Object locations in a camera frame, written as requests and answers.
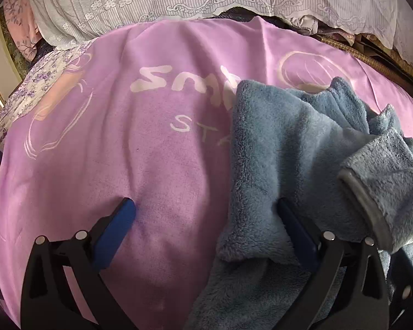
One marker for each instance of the grey folded cloth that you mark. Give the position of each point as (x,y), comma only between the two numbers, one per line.
(304,24)

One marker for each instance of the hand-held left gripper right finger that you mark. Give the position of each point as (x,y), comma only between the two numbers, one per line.
(297,233)

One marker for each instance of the blue fleece garment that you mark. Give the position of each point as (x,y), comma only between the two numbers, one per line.
(282,151)

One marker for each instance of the pink floral pillow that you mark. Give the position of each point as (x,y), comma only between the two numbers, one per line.
(19,13)

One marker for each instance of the brown woven mat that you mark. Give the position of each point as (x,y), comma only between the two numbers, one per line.
(375,56)

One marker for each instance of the purple printed blanket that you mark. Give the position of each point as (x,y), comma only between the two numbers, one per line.
(124,137)

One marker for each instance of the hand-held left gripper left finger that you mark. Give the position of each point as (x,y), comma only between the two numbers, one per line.
(116,227)

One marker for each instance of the purple floral bed sheet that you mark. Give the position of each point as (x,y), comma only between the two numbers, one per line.
(41,72)

